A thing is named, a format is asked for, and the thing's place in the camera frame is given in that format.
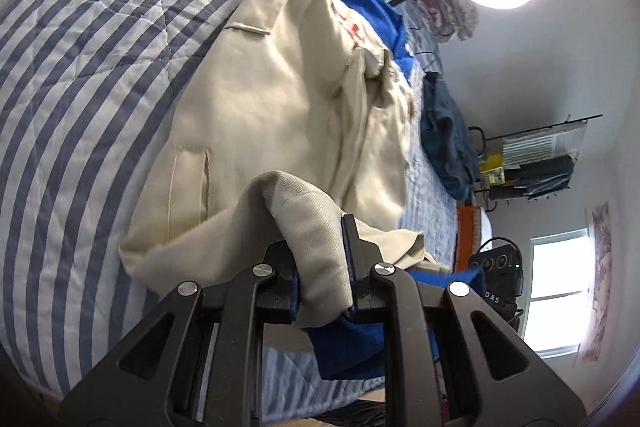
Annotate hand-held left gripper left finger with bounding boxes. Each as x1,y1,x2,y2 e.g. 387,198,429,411
60,241,302,427

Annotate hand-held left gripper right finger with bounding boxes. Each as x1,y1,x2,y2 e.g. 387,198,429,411
340,214,588,427

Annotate cream and blue jacket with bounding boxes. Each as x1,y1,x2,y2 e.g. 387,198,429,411
119,0,488,380

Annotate black clothes rack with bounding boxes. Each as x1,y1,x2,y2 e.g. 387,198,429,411
482,114,604,204

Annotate dark blue folded clothes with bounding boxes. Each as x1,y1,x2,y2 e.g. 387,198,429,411
420,71,482,200

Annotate orange box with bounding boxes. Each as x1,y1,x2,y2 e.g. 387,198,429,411
456,204,493,269

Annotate white framed window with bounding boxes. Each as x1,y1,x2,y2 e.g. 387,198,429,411
517,229,594,359

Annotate yellow packet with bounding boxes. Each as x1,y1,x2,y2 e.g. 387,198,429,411
479,152,506,186

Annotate blue white striped blanket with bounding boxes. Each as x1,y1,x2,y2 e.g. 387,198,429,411
0,0,493,424

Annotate wall poster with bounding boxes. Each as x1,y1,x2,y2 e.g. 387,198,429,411
574,202,614,364

